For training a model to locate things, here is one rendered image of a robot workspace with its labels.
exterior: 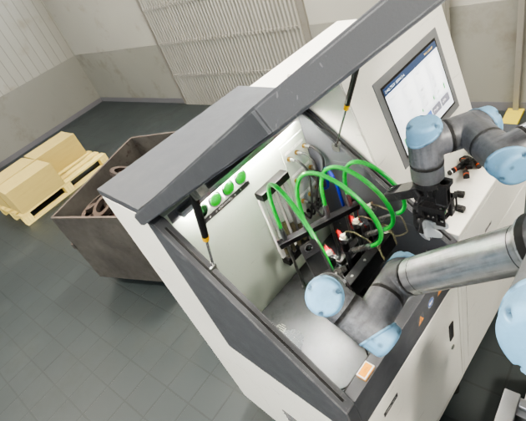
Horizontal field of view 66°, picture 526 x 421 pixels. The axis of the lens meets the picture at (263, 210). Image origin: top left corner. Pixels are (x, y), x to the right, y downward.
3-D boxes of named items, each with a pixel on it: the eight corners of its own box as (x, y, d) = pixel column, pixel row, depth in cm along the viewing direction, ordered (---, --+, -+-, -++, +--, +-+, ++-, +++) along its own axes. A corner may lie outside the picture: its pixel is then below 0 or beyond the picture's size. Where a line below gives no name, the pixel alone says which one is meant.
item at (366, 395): (364, 427, 120) (354, 402, 110) (351, 418, 123) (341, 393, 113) (456, 280, 147) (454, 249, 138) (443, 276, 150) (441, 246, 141)
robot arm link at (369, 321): (417, 310, 79) (369, 275, 81) (389, 357, 73) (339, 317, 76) (400, 322, 85) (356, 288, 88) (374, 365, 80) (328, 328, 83)
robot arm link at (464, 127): (513, 150, 86) (462, 167, 87) (485, 128, 95) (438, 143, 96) (515, 118, 81) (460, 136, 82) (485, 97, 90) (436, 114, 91)
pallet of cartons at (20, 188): (83, 155, 589) (63, 129, 562) (113, 162, 534) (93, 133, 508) (2, 213, 525) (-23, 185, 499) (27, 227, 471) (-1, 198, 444)
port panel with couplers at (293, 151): (307, 215, 160) (285, 149, 142) (301, 213, 162) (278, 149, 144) (326, 195, 166) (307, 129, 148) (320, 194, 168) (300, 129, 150)
